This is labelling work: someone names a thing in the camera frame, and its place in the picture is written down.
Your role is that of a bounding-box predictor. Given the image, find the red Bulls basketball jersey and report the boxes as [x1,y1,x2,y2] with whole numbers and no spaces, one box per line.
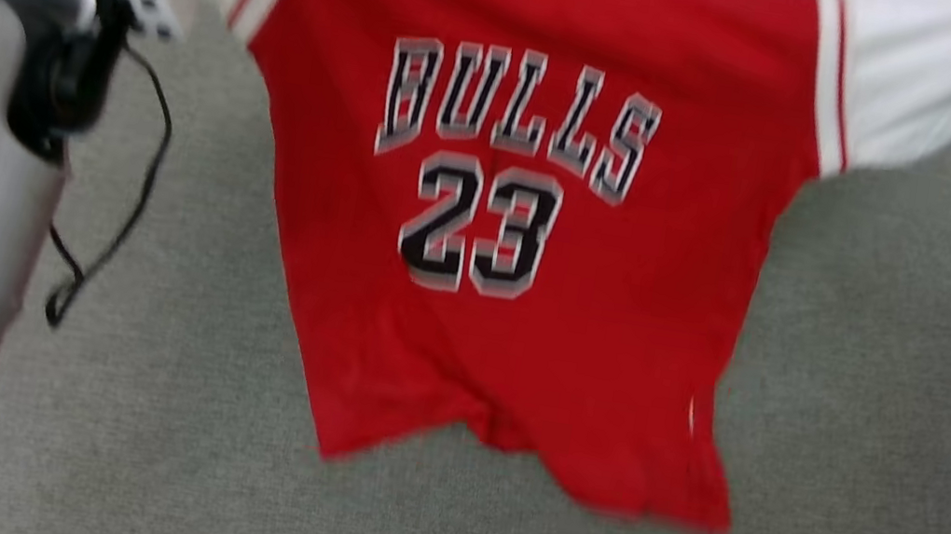
[65,0,951,534]

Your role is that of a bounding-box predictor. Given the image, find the grey fabric sofa cushion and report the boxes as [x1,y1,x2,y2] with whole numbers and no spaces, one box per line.
[0,0,951,534]

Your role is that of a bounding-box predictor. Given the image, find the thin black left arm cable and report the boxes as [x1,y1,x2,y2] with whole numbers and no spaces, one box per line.
[33,36,185,342]

